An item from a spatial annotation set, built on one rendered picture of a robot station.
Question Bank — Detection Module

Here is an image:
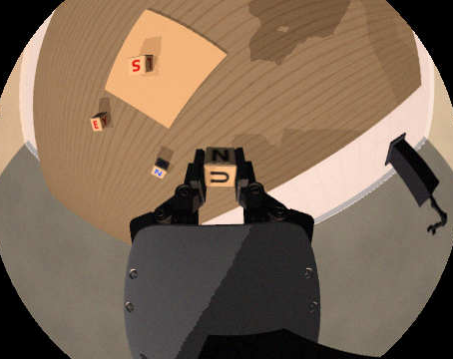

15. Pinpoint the tan flat mat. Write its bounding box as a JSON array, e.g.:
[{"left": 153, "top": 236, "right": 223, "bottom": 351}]
[{"left": 105, "top": 9, "right": 227, "bottom": 128}]

